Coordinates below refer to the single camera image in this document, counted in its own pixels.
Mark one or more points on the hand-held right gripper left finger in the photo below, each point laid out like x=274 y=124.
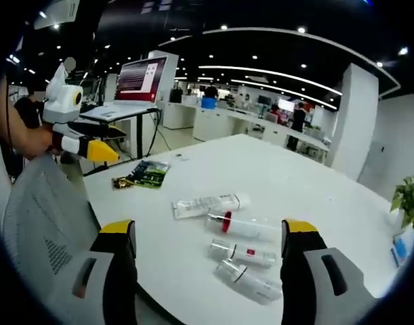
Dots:
x=120 y=271

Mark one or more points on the black leg standing desk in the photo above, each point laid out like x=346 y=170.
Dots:
x=142 y=135

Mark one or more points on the red collar skincare bottle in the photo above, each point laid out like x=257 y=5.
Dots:
x=247 y=228

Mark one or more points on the green potted plant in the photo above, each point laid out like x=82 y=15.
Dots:
x=410 y=199

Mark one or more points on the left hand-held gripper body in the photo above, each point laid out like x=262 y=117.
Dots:
x=62 y=101

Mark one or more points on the blue and white box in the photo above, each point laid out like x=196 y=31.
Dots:
x=403 y=248

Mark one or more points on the grey mesh office chair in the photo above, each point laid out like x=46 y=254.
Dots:
x=40 y=216

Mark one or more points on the gold foil wrapper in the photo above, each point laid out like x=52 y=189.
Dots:
x=122 y=183

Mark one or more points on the red square label skincare bottle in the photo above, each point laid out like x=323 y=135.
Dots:
x=247 y=253

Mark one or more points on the white laptop with red screen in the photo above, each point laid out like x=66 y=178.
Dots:
x=139 y=79

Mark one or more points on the white skincare tube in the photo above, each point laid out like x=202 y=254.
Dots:
x=210 y=204

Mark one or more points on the long white counter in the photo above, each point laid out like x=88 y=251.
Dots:
x=227 y=123

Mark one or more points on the green printed packet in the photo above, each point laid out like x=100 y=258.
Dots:
x=150 y=174

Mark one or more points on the clear cap white skincare bottle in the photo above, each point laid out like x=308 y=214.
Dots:
x=254 y=281

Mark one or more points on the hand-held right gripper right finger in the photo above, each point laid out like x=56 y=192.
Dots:
x=296 y=271

